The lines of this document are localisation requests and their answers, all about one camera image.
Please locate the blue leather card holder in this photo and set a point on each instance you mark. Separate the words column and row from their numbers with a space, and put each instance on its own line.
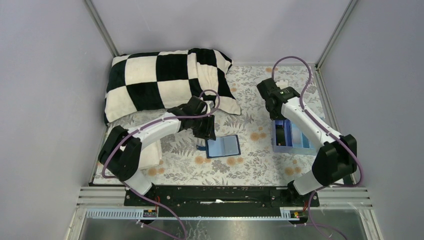
column 223, row 146

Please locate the folded white towel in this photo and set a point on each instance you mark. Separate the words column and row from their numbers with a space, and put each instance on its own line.
column 150, row 152

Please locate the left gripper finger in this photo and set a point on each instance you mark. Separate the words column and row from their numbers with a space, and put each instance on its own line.
column 201, row 133
column 210, row 128

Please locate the blue plastic compartment tray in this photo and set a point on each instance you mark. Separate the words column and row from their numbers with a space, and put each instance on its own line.
column 296, row 141

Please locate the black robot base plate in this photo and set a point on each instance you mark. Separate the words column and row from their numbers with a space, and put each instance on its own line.
column 218, row 201

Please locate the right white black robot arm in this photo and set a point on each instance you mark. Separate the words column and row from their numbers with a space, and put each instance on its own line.
column 335, row 153

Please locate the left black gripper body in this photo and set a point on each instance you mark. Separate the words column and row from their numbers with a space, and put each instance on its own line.
column 205, row 129

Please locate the floral patterned bed sheet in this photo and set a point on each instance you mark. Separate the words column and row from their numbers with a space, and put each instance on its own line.
column 257, row 165

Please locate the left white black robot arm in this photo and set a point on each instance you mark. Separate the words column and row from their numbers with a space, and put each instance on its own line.
column 169, row 124

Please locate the black card in tray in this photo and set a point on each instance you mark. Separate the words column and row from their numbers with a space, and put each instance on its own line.
column 280, row 138

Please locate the black white checkered pillow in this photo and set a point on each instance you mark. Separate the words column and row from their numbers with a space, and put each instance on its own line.
column 167, row 79

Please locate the slotted grey cable duct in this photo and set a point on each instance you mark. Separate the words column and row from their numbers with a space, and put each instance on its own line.
column 151, row 214

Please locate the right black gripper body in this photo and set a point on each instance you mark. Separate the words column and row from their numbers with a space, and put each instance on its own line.
column 279, row 131

